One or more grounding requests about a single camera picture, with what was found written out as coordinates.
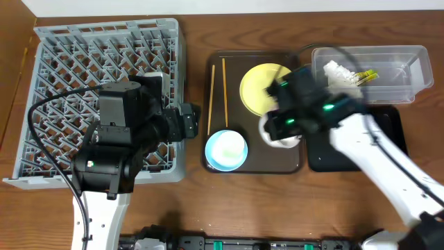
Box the white cup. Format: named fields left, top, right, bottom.
left=259, top=115, right=302, bottom=149

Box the white napkin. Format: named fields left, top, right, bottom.
left=323, top=60, right=364, bottom=99

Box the light blue bowl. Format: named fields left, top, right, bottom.
left=204, top=130, right=248, bottom=172

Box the yellow plate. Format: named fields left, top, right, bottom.
left=239, top=63, right=291, bottom=117

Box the wooden chopstick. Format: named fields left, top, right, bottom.
left=207, top=65, right=216, bottom=135
left=222, top=58, right=228, bottom=128

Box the green foil wrapper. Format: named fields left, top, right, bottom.
left=355, top=69, right=379, bottom=86

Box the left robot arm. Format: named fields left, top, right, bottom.
left=71, top=81, right=200, bottom=249

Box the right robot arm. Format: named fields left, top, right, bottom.
left=264, top=67, right=443, bottom=250

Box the black food waste tray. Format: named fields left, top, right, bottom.
left=306, top=104, right=409, bottom=173

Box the grey dishwasher rack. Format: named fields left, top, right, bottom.
left=2, top=18, right=186, bottom=190

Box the dark brown serving tray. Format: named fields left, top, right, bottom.
left=201, top=51, right=305, bottom=174

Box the clear plastic bin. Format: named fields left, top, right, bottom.
left=311, top=45, right=434, bottom=104

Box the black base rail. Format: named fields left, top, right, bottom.
left=117, top=225, right=360, bottom=250

